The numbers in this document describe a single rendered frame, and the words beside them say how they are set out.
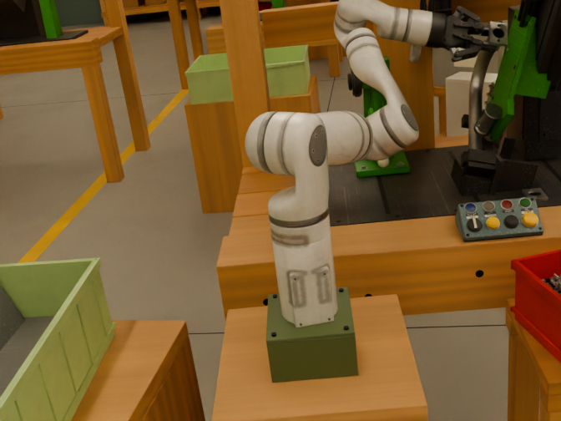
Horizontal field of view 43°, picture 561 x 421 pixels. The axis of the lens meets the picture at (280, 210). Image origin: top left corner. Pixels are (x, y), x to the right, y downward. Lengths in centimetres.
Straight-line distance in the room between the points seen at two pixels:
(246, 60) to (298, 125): 90
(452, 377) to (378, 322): 129
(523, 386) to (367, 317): 36
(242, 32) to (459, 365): 139
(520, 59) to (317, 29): 61
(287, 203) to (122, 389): 49
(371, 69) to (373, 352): 58
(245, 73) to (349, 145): 76
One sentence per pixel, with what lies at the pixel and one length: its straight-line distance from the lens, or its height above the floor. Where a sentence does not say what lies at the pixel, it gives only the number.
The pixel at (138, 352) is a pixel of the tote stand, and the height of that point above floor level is 79.
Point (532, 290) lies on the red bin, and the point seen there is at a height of 89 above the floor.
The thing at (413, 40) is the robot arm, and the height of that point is 123.
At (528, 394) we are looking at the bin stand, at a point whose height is 61.
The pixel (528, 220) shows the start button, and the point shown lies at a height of 93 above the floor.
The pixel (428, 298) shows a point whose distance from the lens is 146.
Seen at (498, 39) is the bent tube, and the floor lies 121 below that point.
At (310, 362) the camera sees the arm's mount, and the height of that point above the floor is 88.
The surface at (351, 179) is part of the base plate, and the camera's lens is 175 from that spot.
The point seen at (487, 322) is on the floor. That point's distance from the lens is 283.
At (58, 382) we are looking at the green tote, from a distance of 124.
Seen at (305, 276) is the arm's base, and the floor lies 102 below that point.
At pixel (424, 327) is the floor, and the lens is 280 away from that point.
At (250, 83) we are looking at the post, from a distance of 190.
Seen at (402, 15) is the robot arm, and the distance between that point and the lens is 161.
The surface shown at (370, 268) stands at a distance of 141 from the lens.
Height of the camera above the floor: 155
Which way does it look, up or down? 24 degrees down
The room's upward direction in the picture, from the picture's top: 7 degrees counter-clockwise
